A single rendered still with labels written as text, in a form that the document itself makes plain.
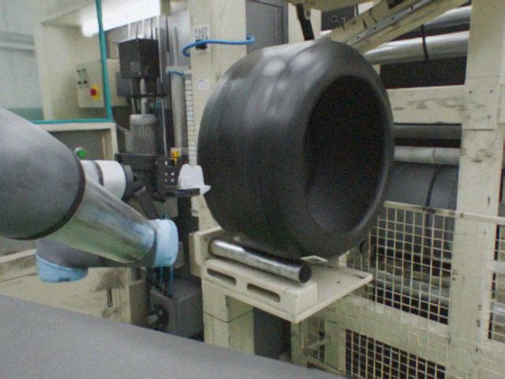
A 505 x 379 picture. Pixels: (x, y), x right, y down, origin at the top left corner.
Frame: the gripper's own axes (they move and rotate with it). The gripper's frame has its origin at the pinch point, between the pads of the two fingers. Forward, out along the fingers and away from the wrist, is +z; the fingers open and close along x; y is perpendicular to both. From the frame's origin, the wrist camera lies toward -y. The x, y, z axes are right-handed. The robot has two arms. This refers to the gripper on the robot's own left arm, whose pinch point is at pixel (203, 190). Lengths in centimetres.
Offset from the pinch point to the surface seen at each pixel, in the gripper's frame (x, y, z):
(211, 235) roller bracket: 25.4, -17.1, 24.7
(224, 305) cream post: 29, -42, 35
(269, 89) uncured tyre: -6.3, 22.4, 11.7
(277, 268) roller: -1.4, -20.6, 24.2
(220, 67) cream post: 28, 32, 27
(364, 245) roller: -9, -16, 54
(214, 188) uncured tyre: 7.8, -0.6, 9.5
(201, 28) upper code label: 34, 43, 24
